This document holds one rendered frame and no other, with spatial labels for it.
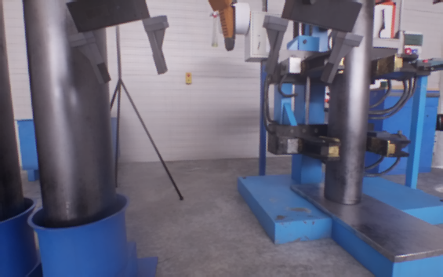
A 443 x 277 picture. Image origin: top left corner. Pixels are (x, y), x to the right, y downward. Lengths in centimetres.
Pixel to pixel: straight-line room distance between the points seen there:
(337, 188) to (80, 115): 133
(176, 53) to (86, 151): 263
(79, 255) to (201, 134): 257
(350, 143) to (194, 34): 253
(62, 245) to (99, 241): 10
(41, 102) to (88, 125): 13
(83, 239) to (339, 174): 128
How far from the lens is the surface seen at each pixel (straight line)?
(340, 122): 143
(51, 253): 88
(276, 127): 147
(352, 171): 147
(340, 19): 51
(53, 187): 80
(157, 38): 48
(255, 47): 216
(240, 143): 330
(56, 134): 76
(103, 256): 87
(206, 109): 318
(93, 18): 50
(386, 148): 155
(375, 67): 169
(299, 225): 132
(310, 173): 191
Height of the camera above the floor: 69
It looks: 7 degrees down
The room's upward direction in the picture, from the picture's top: straight up
